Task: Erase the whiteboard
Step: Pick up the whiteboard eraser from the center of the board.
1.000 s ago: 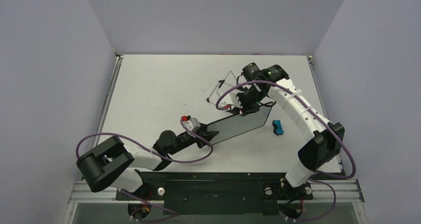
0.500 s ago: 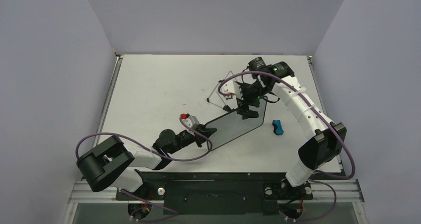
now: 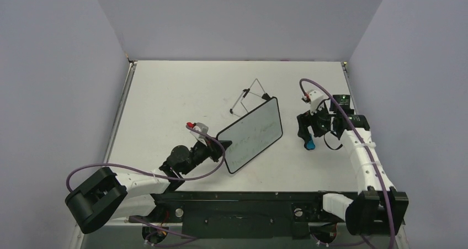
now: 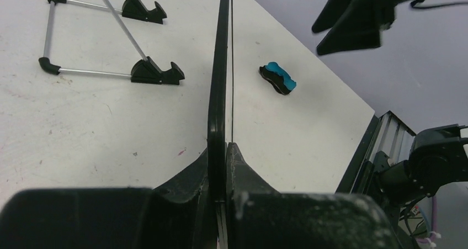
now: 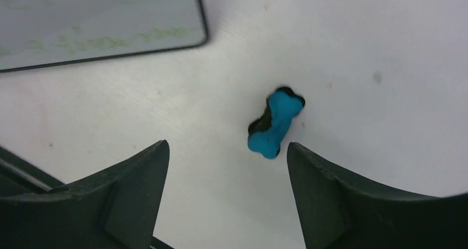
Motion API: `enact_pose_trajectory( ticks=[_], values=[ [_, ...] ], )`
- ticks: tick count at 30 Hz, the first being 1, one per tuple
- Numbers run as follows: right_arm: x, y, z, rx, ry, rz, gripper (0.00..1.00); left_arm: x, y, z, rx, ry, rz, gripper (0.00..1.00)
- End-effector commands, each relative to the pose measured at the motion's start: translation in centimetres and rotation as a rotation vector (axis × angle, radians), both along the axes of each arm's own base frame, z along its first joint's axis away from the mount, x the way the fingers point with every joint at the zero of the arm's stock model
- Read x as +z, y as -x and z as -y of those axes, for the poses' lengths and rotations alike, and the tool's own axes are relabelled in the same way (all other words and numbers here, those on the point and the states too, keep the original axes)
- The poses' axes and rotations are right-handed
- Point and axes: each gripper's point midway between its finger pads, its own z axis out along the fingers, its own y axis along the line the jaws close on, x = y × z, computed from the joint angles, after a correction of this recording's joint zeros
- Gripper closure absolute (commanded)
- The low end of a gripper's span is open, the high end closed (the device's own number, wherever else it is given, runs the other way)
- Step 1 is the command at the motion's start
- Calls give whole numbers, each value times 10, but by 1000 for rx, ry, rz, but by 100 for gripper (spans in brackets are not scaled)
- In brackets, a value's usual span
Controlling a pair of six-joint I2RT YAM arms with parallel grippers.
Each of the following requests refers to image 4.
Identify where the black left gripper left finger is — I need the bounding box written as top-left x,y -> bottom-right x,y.
1,152 -> 217,248

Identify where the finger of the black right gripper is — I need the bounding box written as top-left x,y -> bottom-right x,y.
316,0 -> 395,56
311,0 -> 361,34

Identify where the wire whiteboard stand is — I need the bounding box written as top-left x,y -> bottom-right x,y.
38,0 -> 185,85

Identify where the small black-framed whiteboard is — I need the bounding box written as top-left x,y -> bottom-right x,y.
207,0 -> 230,248

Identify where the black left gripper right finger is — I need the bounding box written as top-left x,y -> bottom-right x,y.
226,143 -> 400,248

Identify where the blue whiteboard eraser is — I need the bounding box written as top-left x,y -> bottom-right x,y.
259,61 -> 297,96

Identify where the aluminium frame rail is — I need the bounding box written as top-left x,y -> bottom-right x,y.
336,111 -> 416,203

